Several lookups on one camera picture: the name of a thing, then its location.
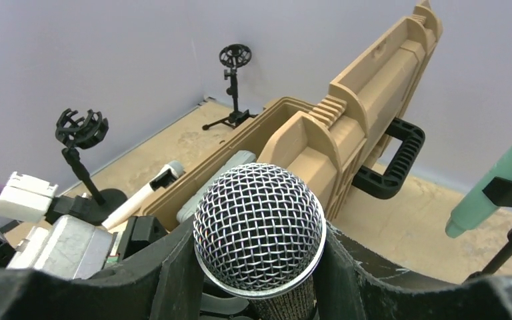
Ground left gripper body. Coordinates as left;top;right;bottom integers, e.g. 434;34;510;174
115;216;168;261

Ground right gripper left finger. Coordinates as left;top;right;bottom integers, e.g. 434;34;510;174
0;219;203;319

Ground black toolbox latch front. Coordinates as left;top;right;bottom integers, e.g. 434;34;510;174
149;169;178;191

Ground tan plastic toolbox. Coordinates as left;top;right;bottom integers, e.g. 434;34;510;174
137;1;443;230

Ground green microphone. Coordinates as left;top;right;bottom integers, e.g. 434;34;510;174
445;146;512;238

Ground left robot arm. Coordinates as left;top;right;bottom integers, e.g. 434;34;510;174
0;215;167;279

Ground black tripod mic stand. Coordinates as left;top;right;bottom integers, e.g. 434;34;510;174
202;43;256;131

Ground black silver microphone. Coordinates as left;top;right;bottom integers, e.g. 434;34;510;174
193;163;327;319

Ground grey plastic case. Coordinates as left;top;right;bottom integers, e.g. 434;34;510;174
176;150;256;223

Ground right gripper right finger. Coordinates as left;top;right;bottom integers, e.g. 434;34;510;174
315;223;512;319

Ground white microphone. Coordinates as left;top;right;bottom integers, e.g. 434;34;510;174
101;160;184;230

